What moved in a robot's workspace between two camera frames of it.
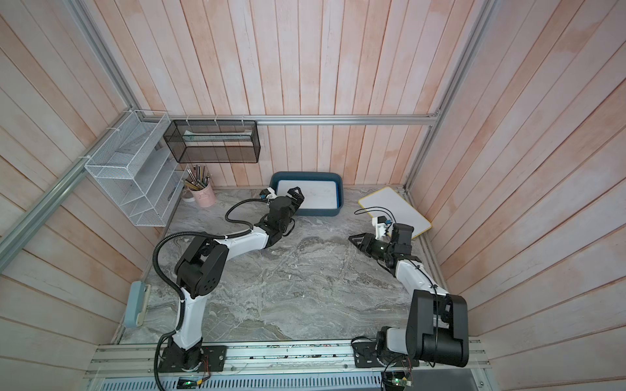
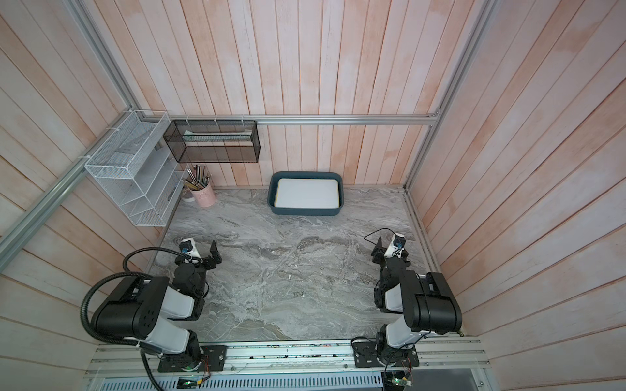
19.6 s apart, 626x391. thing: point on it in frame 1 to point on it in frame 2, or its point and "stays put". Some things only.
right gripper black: [368, 239] to [379, 252]
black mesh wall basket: [213, 141] stays put
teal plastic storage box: [313, 176] stays put
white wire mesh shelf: [137, 168] stays put
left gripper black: [297, 195] to [214, 253]
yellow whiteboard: [395, 210] to [307, 193]
